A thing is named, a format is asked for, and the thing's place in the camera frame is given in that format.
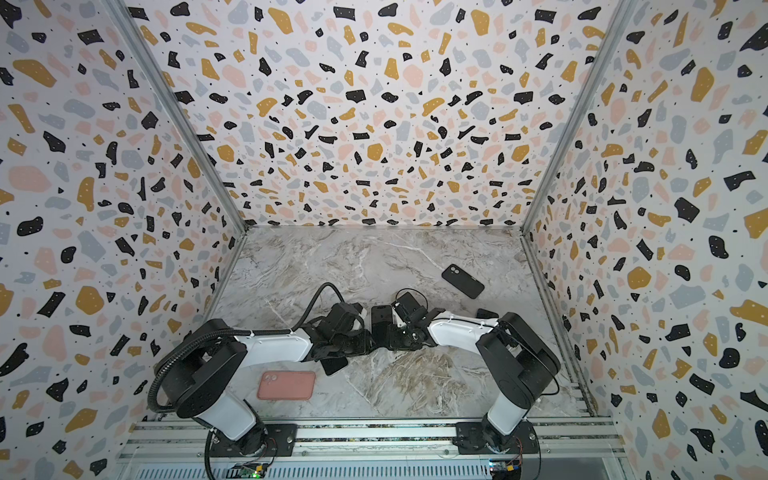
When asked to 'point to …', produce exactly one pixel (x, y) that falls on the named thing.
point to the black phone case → (463, 281)
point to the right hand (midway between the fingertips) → (382, 340)
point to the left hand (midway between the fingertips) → (379, 344)
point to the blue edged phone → (486, 314)
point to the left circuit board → (247, 470)
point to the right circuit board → (503, 469)
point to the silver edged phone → (332, 365)
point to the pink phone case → (286, 385)
